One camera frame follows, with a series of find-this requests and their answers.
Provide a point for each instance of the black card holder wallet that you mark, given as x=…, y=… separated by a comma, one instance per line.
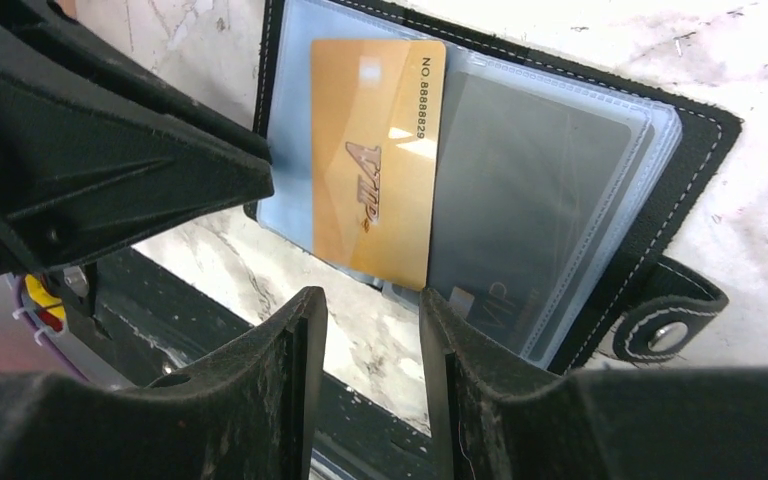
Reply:
x=620, y=287

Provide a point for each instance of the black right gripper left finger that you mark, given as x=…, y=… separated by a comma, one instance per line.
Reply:
x=245, y=411

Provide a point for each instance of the black mounting rail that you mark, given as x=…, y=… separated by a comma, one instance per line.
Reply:
x=147, y=323

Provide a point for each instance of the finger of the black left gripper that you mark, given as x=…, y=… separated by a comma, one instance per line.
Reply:
x=85, y=172
x=46, y=28

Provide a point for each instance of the black VIP card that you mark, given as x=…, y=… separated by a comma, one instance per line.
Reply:
x=519, y=178

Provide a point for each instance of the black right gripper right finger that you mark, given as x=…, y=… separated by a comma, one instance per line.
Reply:
x=495, y=416

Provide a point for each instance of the gold yellow card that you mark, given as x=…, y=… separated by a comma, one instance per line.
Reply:
x=376, y=108

